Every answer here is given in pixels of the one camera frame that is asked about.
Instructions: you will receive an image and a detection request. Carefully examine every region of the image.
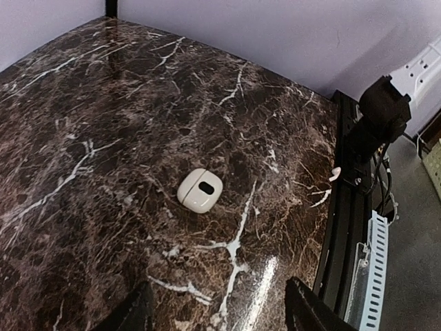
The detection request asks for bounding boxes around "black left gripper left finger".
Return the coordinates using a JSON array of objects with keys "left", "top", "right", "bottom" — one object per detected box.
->
[{"left": 113, "top": 281, "right": 153, "bottom": 330}]

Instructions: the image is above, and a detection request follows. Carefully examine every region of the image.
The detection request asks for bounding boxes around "black front aluminium rail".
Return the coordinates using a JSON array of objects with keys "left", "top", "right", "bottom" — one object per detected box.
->
[{"left": 313, "top": 90, "right": 378, "bottom": 318}]

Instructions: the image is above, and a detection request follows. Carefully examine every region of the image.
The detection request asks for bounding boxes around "white slotted cable duct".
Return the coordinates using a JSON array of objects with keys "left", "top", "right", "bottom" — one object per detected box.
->
[{"left": 344, "top": 211, "right": 389, "bottom": 330}]

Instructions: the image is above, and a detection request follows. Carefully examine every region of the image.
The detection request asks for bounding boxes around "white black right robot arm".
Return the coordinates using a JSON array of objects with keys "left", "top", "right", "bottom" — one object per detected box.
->
[{"left": 347, "top": 37, "right": 440, "bottom": 163}]

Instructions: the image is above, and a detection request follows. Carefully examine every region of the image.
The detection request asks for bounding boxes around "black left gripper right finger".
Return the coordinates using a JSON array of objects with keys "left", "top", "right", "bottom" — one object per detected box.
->
[{"left": 285, "top": 277, "right": 356, "bottom": 331}]

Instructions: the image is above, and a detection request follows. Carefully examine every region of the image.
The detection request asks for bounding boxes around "black right frame post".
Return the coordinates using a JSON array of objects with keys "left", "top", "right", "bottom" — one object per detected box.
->
[{"left": 105, "top": 0, "right": 118, "bottom": 19}]

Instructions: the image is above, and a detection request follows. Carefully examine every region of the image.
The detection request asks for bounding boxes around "white charging case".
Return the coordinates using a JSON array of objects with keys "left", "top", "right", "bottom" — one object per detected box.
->
[{"left": 177, "top": 168, "right": 223, "bottom": 214}]

